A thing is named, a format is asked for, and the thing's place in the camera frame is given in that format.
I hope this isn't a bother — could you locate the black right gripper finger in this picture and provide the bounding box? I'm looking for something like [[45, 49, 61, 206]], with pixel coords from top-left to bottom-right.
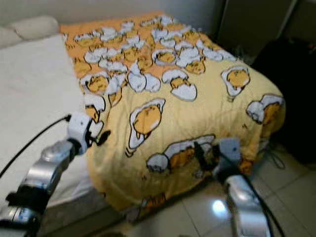
[[193, 142, 209, 171]]

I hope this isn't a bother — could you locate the yellow egg print quilt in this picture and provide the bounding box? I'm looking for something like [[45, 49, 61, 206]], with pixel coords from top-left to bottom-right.
[[60, 11, 287, 213]]

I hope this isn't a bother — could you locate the white quilted mattress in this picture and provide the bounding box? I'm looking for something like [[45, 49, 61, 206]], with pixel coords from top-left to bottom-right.
[[0, 34, 94, 208]]

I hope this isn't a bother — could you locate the beige bolster pillow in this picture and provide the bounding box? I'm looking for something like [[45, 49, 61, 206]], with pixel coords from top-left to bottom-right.
[[0, 15, 61, 48]]

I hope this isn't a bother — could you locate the dark wardrobe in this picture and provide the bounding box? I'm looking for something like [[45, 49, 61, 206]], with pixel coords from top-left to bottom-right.
[[217, 0, 316, 57]]

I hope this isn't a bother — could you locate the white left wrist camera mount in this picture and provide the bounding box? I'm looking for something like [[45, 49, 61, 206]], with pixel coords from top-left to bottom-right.
[[67, 111, 94, 149]]

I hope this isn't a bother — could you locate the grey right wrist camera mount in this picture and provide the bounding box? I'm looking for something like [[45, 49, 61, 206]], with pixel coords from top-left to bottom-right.
[[212, 137, 242, 173]]

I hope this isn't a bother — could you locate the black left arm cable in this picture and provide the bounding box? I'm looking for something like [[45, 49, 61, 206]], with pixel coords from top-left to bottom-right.
[[0, 115, 72, 178]]

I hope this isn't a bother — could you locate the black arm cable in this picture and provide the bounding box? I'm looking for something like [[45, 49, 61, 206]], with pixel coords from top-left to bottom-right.
[[227, 158, 284, 235], [0, 115, 72, 178]]

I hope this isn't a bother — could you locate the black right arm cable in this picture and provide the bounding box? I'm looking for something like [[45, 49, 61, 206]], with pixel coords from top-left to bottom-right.
[[227, 158, 284, 235]]

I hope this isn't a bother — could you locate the thin floor cable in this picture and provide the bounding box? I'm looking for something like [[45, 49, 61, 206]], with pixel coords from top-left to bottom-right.
[[264, 143, 284, 171]]

